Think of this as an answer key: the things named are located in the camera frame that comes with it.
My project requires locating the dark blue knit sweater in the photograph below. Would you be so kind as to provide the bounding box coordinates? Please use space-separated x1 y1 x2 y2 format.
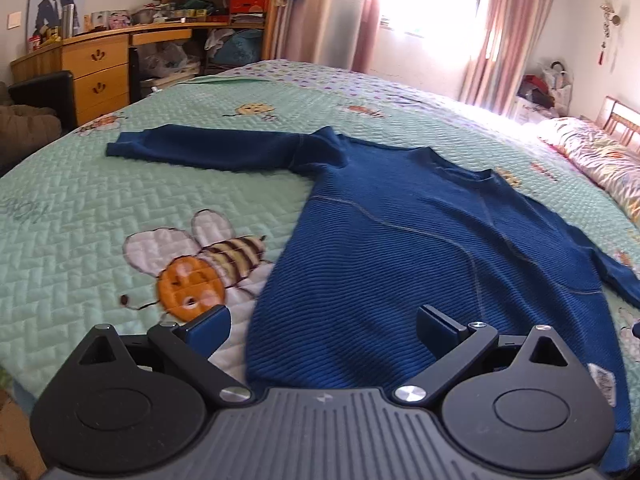
106 125 639 472

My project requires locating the green bee quilted bedspread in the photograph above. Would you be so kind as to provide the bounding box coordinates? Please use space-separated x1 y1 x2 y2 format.
1 60 639 466

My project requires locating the floral folded duvet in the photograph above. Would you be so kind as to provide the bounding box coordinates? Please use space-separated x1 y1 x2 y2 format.
535 117 640 226

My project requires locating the wooden headboard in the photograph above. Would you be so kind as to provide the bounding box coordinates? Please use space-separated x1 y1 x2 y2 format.
596 96 640 153

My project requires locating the brown chair cushion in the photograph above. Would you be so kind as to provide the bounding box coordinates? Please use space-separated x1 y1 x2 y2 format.
0 82 62 176

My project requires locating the cluttered bedside table pile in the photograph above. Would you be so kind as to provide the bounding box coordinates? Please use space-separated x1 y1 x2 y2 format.
511 61 573 124

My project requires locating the wooden corner desk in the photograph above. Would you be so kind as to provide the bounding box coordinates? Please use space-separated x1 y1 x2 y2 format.
11 22 217 124

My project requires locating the right pink curtain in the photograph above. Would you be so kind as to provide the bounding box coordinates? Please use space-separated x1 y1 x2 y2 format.
459 0 553 115

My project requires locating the pink curtain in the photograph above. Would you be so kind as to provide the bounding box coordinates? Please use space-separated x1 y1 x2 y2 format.
459 0 553 115
282 0 381 73

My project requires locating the left pink curtain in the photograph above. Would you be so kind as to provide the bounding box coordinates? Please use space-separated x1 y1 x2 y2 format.
282 0 381 73

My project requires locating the wall sconce lamp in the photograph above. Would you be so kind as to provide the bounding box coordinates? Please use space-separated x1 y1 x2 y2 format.
600 0 622 38

